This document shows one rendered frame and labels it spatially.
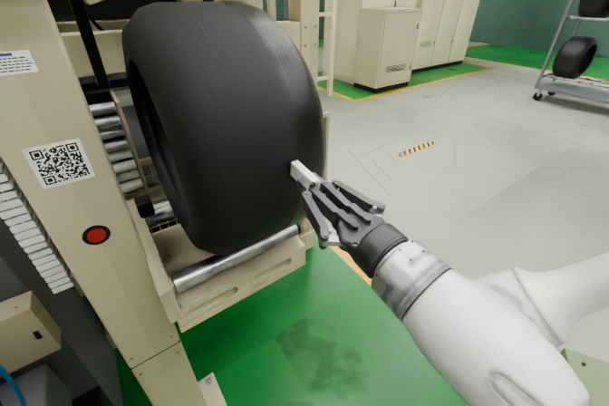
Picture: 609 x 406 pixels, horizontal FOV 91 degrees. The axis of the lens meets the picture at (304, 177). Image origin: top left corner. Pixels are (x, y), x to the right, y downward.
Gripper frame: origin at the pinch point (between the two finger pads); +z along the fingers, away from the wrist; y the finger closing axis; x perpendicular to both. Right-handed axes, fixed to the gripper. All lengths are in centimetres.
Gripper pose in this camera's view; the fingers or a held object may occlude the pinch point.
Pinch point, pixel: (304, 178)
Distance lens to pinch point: 52.0
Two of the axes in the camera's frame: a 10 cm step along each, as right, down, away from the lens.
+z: -5.7, -5.5, 6.1
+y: -8.1, 3.1, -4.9
